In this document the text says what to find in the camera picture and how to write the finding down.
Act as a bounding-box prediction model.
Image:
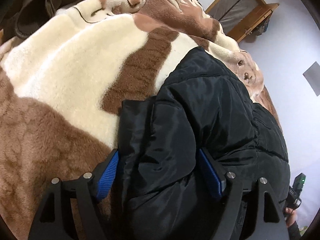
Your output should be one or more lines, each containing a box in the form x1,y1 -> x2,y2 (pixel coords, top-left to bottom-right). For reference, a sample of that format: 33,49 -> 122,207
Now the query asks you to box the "black padded jacket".
112,47 -> 290,239

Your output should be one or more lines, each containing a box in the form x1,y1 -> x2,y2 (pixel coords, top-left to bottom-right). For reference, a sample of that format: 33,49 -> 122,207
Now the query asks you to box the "brown cream plush blanket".
1,0 -> 276,239

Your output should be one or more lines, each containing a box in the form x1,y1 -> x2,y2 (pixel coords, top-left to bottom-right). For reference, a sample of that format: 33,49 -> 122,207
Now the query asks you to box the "person's right hand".
284,207 -> 297,228

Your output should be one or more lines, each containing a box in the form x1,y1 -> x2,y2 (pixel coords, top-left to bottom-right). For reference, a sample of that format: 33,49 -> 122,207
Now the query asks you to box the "open wooden door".
226,3 -> 280,43

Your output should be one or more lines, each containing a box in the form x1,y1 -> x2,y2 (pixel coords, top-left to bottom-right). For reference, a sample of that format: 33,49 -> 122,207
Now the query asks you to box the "grey wall panel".
303,62 -> 320,96

